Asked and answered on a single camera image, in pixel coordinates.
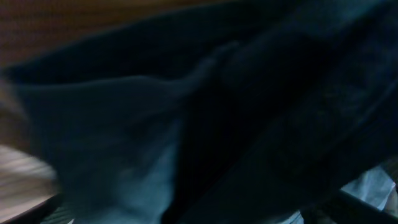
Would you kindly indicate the navy blue shorts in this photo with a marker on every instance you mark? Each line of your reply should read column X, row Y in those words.
column 237, row 112

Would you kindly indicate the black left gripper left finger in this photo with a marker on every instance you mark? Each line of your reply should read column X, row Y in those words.
column 43, row 209

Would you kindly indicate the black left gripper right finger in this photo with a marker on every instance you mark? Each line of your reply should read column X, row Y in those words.
column 346, row 209

